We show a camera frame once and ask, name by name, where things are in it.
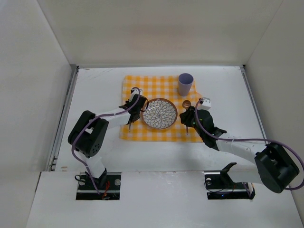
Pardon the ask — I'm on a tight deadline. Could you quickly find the floral patterned ceramic plate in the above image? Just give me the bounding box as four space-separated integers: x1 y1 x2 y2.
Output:
141 98 178 130

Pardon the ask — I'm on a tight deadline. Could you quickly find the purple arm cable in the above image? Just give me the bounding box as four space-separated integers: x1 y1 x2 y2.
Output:
71 86 141 194
195 98 304 191

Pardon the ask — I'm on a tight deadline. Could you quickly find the copper spoon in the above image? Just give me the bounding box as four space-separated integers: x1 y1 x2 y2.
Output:
182 100 191 134

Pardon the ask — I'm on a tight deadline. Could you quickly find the yellow white checkered cloth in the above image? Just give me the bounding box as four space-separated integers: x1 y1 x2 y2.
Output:
120 75 202 143

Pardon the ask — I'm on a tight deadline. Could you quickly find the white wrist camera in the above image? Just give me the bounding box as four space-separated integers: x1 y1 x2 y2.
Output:
131 87 143 95
198 97 211 111

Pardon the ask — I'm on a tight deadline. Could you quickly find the lilac plastic cup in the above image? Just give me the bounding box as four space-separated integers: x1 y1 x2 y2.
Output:
178 73 194 96

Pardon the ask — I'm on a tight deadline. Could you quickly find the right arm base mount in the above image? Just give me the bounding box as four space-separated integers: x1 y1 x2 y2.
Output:
204 172 256 200

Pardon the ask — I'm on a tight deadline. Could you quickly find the aluminium table rail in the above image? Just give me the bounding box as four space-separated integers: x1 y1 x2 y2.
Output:
240 65 266 139
45 64 79 171

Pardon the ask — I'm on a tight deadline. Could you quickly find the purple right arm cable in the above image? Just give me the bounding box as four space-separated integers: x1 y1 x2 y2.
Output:
195 98 304 191

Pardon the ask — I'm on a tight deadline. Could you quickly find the left aluminium table rail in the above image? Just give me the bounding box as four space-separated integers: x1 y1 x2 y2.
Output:
45 64 79 171

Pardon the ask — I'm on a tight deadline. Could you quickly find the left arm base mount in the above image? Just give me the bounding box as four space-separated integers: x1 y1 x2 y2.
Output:
75 172 122 200

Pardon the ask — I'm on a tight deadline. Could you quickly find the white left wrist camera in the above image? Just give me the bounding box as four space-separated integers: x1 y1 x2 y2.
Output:
131 87 143 95

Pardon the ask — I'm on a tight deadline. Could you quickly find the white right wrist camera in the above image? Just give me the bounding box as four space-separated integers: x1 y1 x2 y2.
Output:
198 97 211 111

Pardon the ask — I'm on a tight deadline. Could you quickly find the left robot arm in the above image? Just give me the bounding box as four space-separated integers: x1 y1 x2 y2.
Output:
68 90 147 189

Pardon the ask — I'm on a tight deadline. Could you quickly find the right aluminium table rail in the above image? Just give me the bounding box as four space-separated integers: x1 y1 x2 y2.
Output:
240 65 266 139

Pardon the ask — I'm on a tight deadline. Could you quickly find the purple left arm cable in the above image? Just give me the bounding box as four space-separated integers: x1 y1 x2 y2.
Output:
71 86 141 194

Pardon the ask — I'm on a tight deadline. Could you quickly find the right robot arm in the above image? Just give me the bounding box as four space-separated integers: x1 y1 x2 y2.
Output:
180 106 304 193

